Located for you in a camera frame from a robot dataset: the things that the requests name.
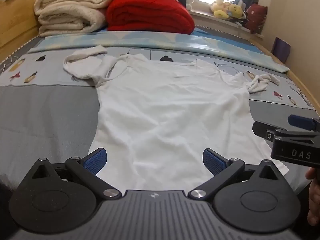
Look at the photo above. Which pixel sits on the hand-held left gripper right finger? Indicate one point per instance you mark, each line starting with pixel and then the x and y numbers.
pixel 212 161

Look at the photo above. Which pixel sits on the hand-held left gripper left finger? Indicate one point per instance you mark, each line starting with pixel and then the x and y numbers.
pixel 96 160

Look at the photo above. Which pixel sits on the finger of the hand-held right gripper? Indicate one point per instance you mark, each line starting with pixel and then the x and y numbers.
pixel 262 128
pixel 300 120

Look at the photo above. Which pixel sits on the white t-shirt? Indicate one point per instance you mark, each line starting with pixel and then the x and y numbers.
pixel 162 105

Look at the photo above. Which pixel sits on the person's right hand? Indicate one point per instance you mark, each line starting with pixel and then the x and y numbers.
pixel 315 200

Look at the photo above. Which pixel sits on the purple box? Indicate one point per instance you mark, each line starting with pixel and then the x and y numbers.
pixel 281 50

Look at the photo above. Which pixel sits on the bright blue sheet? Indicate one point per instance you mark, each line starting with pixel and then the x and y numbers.
pixel 220 36

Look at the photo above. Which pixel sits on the dark red cushion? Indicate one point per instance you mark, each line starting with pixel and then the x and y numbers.
pixel 256 17

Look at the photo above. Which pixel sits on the white windowsill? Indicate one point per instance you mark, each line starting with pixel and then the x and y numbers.
pixel 212 22

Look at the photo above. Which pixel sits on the yellow plush toy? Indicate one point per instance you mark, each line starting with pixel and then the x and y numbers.
pixel 220 12

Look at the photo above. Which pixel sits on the light blue patterned mat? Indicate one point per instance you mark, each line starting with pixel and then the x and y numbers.
pixel 150 38

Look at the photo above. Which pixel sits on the cream folded blanket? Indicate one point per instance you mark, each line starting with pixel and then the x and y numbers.
pixel 70 12

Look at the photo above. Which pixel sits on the red folded blanket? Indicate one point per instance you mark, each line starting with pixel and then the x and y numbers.
pixel 147 15

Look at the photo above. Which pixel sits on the wooden headboard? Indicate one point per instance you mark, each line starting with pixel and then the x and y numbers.
pixel 15 20

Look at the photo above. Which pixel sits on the wooden bed side rail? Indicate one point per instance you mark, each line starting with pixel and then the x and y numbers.
pixel 306 92

